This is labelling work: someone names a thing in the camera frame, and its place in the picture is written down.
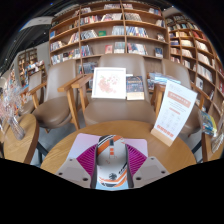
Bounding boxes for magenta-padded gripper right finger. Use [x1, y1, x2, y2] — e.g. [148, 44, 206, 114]
[124, 143, 170, 188]

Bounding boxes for light blue book stack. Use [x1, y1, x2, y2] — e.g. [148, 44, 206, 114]
[148, 72, 183, 91]

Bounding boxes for dark blue book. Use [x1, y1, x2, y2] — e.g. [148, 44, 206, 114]
[125, 75, 146, 101]

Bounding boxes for small distant bookshelf unit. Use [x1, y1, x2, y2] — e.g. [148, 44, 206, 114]
[16, 48, 46, 86]

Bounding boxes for white sign on wooden base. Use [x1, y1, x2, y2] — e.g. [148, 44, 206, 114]
[150, 79, 198, 148]

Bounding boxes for white framed floral picture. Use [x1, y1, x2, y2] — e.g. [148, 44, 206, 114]
[91, 66, 128, 100]

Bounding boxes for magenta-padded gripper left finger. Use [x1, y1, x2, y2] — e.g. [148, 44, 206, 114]
[54, 145, 99, 189]

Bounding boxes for stack of colourful books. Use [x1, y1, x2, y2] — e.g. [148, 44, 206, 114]
[199, 109, 218, 138]

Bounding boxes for white orange patterned computer mouse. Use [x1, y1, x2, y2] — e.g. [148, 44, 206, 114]
[95, 134, 129, 190]

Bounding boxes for wide wooden bookshelf unit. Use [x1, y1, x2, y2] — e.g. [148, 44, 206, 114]
[48, 0, 168, 76]

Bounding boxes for pink blue gradient mouse pad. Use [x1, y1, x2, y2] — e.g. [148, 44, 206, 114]
[67, 133, 149, 191]

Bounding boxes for brown chair with wooden arms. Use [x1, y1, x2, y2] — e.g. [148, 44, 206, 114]
[31, 59, 84, 131]
[70, 53, 168, 128]
[151, 59, 209, 138]
[18, 71, 48, 116]

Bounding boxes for curved wooden bookshelf unit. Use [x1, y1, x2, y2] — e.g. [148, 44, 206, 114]
[164, 13, 224, 114]

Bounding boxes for dried flowers in glass vase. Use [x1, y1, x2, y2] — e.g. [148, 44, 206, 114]
[0, 79, 27, 141]

